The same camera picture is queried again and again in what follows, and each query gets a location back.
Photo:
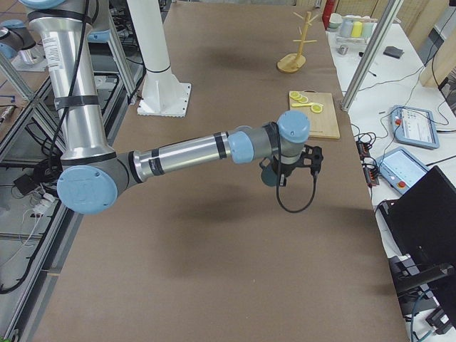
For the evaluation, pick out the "wooden cutting board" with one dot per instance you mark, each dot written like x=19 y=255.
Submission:
x=322 y=125

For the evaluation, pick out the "grey cup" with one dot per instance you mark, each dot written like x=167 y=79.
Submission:
x=346 y=28

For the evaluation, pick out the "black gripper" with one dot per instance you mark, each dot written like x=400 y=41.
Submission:
x=289 y=171

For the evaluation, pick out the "teach pendant tablet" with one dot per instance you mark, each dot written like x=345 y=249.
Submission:
x=414 y=126
x=401 y=169

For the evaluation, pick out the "small black square pad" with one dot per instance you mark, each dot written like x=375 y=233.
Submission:
x=393 y=52

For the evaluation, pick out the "near teach pendant tablet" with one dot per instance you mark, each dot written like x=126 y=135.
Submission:
x=401 y=169

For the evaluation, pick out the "yellow cup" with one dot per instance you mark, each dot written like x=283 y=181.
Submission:
x=357 y=29

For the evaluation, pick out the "black monitor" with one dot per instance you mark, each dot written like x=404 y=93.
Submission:
x=422 y=223

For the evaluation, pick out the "small metal cup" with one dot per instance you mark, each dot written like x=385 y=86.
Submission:
x=342 y=50

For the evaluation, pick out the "white pedestal column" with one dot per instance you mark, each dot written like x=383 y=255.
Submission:
x=162 y=93

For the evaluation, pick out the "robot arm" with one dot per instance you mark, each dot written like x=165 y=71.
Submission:
x=94 y=174

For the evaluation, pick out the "dark teal mug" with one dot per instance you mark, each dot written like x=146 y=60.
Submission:
x=270 y=172

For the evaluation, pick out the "aluminium frame post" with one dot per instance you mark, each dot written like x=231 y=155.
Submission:
x=379 y=34

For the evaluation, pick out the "far teach pendant tablet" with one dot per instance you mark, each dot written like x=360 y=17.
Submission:
x=414 y=126

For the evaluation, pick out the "yellow plastic knife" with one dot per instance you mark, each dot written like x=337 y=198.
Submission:
x=295 y=105

